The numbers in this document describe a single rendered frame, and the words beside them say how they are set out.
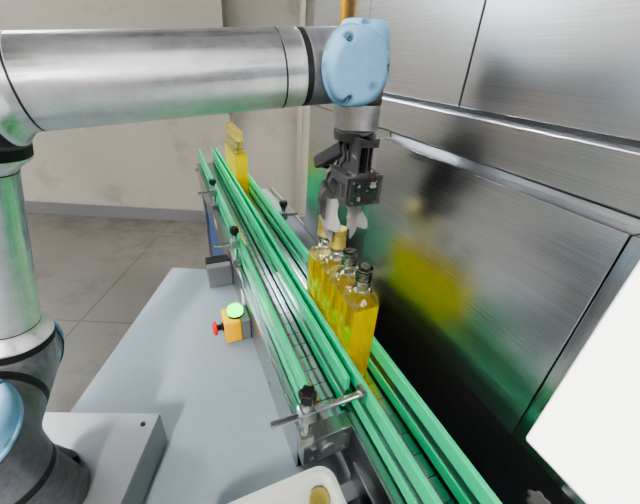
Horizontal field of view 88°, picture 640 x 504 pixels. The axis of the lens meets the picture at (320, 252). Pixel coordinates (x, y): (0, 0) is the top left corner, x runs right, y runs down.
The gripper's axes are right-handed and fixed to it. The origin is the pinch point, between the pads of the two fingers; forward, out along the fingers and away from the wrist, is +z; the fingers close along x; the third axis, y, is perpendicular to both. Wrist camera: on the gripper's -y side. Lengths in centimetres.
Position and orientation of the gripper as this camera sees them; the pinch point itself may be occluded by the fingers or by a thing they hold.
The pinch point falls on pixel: (338, 232)
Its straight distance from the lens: 67.4
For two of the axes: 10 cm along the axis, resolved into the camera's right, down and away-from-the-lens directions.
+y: 4.1, 4.8, -7.8
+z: -0.6, 8.7, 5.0
